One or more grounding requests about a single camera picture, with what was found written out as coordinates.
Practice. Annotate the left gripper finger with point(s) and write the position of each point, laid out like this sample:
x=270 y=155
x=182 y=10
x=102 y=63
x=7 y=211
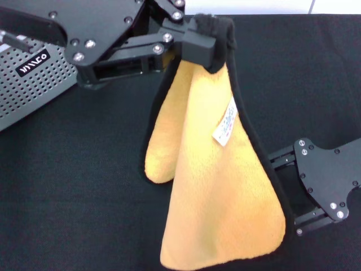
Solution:
x=197 y=48

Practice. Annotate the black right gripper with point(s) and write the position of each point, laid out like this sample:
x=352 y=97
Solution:
x=324 y=175

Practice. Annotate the black tablecloth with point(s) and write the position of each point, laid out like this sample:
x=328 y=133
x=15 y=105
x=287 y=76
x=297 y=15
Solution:
x=70 y=197

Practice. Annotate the yellow towel black edge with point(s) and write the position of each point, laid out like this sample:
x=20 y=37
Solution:
x=220 y=183

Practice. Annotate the grey perforated storage box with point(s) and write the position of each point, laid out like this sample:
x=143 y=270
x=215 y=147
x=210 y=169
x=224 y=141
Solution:
x=36 y=93

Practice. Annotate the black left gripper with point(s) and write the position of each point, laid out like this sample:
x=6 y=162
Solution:
x=98 y=22

